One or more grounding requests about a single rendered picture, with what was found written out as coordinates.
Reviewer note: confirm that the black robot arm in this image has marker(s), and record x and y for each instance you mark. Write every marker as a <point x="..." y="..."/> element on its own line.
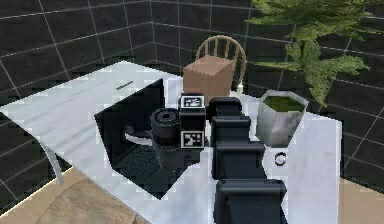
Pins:
<point x="246" y="160"/>

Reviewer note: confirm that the grey plant pot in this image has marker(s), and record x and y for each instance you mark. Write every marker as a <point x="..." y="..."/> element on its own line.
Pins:
<point x="280" y="123"/>

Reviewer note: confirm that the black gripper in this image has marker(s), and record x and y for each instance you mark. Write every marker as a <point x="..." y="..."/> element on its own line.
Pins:
<point x="165" y="128"/>

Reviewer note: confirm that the green fern house plant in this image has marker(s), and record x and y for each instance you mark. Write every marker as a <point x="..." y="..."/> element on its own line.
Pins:
<point x="313" y="60"/>

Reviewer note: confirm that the white table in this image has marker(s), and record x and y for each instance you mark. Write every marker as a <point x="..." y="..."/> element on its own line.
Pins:
<point x="76" y="110"/>

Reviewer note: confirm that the wooden spindle chair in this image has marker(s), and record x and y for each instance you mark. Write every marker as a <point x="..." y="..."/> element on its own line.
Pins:
<point x="241" y="63"/>

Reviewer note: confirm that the dark pen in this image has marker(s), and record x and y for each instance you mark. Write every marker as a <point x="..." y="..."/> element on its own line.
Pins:
<point x="124" y="85"/>

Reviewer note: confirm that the brown cardboard box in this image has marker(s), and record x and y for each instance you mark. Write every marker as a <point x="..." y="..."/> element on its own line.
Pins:
<point x="208" y="75"/>

